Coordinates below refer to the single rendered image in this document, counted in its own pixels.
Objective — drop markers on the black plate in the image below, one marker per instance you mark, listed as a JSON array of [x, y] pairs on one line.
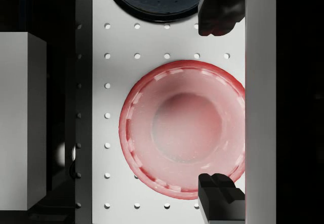
[[157, 1]]

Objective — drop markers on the red plate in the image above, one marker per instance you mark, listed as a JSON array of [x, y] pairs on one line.
[[187, 122]]

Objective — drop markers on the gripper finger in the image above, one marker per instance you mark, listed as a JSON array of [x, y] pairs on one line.
[[217, 203], [220, 11]]

